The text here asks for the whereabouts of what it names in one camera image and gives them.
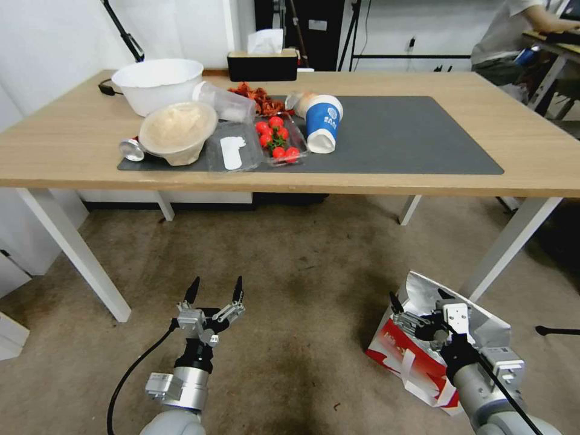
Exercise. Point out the blue white paper cup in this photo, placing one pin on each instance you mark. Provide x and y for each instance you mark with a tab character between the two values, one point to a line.
322	122

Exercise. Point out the person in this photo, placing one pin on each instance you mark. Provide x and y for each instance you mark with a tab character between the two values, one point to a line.
503	41

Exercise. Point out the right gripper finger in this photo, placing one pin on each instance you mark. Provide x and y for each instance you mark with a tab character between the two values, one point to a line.
398	304
446	295

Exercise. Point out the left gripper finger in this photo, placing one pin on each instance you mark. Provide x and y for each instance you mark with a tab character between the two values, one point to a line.
236	292
194	289

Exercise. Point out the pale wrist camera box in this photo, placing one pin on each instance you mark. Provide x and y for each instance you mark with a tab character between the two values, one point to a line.
189	318
456	318

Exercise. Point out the red white food delivery bag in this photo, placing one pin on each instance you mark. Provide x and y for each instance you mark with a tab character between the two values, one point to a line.
417	367

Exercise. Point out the large white bowl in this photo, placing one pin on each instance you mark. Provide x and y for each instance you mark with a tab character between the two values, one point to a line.
154	86

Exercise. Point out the clear plastic lid with label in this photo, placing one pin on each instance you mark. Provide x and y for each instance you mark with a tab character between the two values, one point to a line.
233	147

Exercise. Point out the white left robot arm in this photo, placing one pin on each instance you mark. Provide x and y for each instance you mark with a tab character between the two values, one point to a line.
181	419

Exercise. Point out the clear plastic tomato tray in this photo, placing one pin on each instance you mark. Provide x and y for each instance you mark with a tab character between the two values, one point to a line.
283	142

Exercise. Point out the red cherry tomato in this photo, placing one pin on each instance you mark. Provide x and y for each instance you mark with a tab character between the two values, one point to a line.
292	153
278	152
262	128
265	140
275	121
282	132

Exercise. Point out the plastic bowl with beige food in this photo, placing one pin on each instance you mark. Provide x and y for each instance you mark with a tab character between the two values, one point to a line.
176	129

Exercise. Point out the white box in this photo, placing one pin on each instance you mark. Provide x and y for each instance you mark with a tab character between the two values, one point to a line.
11	337

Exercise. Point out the crumpled clear plastic cup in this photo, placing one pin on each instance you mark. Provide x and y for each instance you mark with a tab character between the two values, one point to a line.
297	103

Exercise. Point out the silver red drink can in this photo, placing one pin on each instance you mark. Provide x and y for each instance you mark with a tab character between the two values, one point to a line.
131	150

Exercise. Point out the dark grey table mat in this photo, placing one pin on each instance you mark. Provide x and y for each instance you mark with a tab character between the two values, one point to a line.
385	136

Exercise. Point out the black tripod leg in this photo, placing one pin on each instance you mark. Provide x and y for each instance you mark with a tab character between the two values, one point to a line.
123	32

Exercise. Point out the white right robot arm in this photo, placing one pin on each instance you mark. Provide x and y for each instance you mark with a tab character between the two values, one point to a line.
485	403

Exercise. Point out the black cabinet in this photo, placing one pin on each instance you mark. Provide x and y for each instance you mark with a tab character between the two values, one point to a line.
317	27

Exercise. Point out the black stand foot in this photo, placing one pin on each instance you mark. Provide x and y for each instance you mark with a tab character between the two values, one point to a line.
555	331

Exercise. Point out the pale work desk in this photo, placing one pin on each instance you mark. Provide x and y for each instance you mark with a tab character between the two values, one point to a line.
555	63

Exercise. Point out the black tissue box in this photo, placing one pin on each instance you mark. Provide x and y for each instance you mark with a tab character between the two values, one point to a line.
260	68

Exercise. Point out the dried red peel pile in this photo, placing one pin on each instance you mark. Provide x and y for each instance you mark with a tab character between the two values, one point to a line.
260	97

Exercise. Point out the white tissue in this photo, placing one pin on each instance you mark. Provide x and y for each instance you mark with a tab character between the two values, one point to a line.
265	41

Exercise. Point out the wooden table with white legs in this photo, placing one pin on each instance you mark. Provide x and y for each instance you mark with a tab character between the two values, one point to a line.
453	84

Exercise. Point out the black power adapter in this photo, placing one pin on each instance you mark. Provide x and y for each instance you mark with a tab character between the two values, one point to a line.
106	87

